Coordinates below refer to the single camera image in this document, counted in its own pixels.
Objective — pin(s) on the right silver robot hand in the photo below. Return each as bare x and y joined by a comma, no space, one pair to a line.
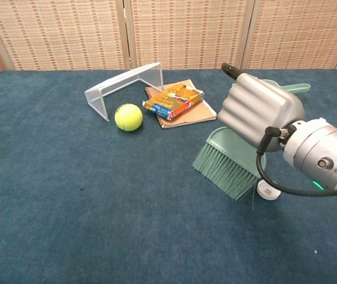
260,109

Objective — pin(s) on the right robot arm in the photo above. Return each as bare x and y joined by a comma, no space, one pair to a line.
319,148

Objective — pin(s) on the white bottle cap with print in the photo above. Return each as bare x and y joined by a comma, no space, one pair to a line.
267,192

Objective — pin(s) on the mint green dustpan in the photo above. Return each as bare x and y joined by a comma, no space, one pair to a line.
300,87

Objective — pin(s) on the brown spiral notebook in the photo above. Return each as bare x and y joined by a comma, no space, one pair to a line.
198,114

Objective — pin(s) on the colourful snack packet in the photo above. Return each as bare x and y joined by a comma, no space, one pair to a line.
171,102

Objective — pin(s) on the woven bamboo folding screen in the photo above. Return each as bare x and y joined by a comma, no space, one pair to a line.
186,29

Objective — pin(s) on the yellow tennis ball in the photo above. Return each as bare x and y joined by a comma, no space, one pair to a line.
128,117

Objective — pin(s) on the blue carpet table cover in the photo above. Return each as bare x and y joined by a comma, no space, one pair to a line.
68,207

